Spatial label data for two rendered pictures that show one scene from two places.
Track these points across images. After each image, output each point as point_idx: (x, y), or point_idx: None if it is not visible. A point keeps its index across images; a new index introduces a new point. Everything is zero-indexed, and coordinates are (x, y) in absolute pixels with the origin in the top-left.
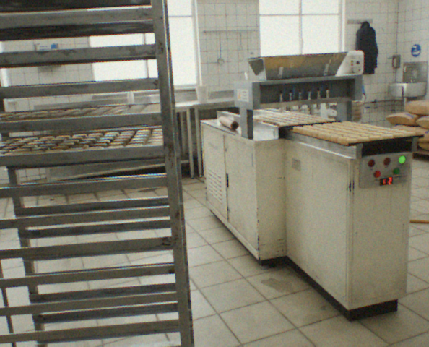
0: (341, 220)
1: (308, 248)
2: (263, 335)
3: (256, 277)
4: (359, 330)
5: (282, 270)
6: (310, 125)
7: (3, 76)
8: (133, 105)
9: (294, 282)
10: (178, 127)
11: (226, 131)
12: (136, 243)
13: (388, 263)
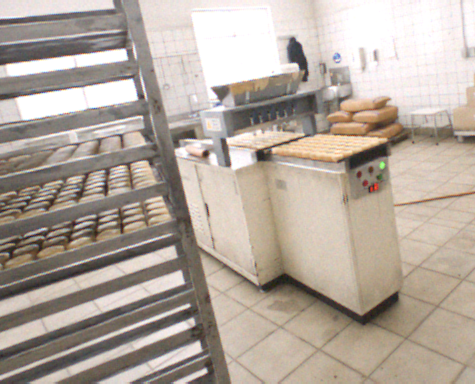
0: (340, 233)
1: (307, 263)
2: (290, 369)
3: (261, 304)
4: (375, 332)
5: (283, 288)
6: (284, 143)
7: None
8: (110, 167)
9: (299, 298)
10: None
11: (198, 161)
12: (159, 345)
13: (386, 260)
